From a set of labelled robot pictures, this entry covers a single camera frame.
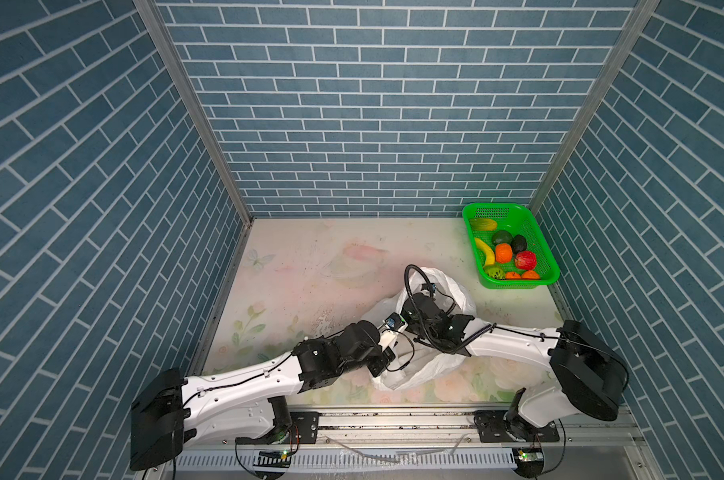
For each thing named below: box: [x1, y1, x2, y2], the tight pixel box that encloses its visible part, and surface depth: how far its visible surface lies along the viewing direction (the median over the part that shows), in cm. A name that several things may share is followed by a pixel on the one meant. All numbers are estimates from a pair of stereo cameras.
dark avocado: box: [512, 234, 527, 254], surface depth 110 cm
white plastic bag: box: [366, 268, 477, 392], surface depth 72 cm
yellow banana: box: [474, 237, 495, 266], surface depth 107 cm
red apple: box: [515, 251, 536, 270], surface depth 104 cm
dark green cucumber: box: [492, 230, 513, 245], surface depth 110 cm
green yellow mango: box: [470, 218, 497, 231], surface depth 116 cm
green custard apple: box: [486, 267, 507, 280], surface depth 98 cm
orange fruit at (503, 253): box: [495, 243, 513, 264], surface depth 106 cm
